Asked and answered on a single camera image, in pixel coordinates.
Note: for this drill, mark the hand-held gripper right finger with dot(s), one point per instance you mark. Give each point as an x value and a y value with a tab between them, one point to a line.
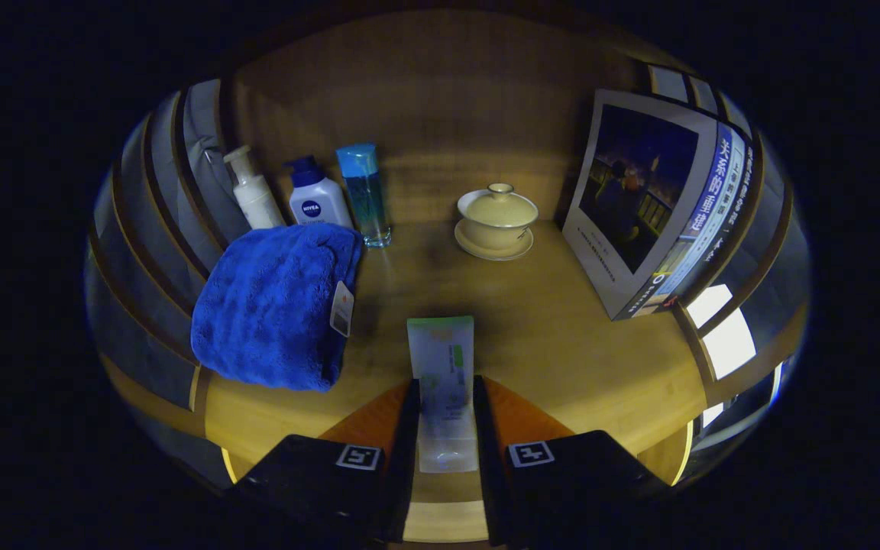
487	466

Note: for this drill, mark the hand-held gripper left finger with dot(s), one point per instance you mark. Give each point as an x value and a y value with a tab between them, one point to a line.
406	466

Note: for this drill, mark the white squeeze tube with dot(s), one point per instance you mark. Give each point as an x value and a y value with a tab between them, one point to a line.
444	367

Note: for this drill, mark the wooden countertop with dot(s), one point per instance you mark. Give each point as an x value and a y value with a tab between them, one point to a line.
547	328

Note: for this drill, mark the wooden cabinet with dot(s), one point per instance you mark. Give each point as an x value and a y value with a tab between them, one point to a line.
440	114

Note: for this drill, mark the blue towel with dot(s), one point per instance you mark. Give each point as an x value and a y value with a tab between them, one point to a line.
272	305

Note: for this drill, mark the beige lidded tea cup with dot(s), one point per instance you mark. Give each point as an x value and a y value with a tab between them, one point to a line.
495	221

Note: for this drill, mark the clear blue bottle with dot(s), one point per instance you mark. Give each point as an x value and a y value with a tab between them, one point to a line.
363	198

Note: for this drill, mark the white bottle with blue cap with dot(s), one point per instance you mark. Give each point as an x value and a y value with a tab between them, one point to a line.
316	206

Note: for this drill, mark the white pump bottle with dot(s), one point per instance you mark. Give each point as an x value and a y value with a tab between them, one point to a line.
257	202

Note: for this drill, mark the book with blue spine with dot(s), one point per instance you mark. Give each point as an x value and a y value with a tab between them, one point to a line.
638	183

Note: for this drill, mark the book with pale spine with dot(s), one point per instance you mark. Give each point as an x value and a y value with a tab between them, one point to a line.
732	202

